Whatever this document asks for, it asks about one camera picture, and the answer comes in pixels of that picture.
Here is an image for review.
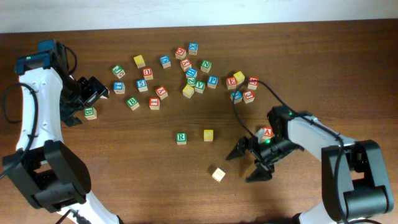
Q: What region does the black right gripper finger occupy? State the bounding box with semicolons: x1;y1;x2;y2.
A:
226;137;249;161
246;163;274;183

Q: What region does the yellow S block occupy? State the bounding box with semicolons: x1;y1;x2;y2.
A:
211;167;226;182
203;129;214;142

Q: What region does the green R block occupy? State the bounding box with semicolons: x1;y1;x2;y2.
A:
176;133;187;145

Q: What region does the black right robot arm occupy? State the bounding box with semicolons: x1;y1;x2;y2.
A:
226;106;394;223

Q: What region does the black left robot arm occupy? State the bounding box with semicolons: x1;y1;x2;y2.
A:
1;39;122;223

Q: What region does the green B block left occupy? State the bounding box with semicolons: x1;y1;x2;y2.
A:
84;107;97;120

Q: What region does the green b block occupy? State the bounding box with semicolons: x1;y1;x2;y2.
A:
126;96;140;111
84;107;97;120

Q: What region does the red A block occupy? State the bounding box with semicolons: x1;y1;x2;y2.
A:
262;127;273;139

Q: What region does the green J block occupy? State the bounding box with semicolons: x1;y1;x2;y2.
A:
112;65;126;78

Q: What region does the green B block centre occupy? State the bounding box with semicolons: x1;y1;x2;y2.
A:
126;96;140;111

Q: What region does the blue 5 block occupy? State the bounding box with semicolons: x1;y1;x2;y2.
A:
136;80;148;92

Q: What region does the blue E block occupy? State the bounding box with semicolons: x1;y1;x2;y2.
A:
230;91;243;104

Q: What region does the red 3 block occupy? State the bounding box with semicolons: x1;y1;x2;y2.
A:
243;90;255;103

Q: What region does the yellow block far left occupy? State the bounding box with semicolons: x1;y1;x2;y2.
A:
133;55;146;68

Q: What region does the red U block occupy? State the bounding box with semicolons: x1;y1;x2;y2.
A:
142;68;153;80

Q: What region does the red I block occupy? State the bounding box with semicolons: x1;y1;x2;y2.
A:
149;98;160;110

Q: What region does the red M block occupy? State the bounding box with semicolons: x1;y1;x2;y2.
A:
248;77;259;90

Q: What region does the red E block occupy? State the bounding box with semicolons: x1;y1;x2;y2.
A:
226;77;238;90

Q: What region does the yellow block right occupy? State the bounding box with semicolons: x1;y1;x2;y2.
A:
233;71;246;85

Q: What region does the blue P block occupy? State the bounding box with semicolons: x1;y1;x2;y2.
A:
207;76;218;89

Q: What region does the green V block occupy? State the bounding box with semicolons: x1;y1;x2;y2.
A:
195;81;206;93

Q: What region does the yellow block centre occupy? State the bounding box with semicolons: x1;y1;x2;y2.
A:
182;85;195;98

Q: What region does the blue D block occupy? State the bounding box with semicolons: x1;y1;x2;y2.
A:
160;55;171;68

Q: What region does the green Z block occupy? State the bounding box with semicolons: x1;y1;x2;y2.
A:
187;77;197;86

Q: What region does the blue block centre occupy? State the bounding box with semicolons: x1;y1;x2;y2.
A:
185;68;198;78

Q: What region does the green N block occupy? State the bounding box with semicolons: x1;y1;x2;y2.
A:
200;60;212;73

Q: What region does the red C block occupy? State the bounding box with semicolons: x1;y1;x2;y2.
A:
175;47;187;60

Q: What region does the red Y block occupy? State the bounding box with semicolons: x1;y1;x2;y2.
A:
180;58;192;72

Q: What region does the blue X block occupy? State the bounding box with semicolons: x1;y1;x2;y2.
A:
188;42;198;55

